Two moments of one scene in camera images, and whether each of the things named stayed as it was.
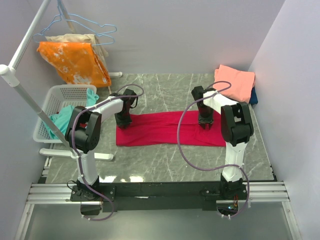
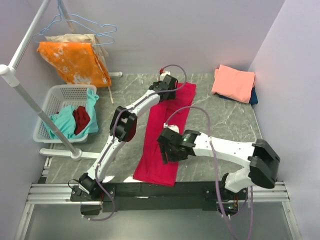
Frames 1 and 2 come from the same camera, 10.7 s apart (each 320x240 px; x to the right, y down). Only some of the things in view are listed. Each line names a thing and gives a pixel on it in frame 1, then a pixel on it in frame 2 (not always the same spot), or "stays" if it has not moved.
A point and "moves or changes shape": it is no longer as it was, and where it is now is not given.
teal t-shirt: [61, 119] stays
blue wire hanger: [60, 13] stays
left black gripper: [125, 123] -> [171, 95]
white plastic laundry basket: [57, 98] stays
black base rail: [160, 196] stays
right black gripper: [209, 121] -> [170, 158]
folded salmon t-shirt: [242, 83] stays
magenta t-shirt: [161, 129] moves or changes shape
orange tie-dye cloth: [78, 62] stays
